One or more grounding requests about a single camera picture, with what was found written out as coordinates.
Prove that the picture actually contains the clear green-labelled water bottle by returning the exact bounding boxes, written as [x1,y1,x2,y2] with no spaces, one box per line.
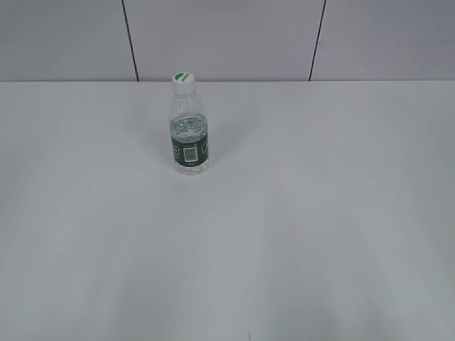
[169,91,210,175]

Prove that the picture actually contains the white green bottle cap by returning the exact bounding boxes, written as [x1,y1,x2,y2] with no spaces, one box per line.
[172,72,196,95]

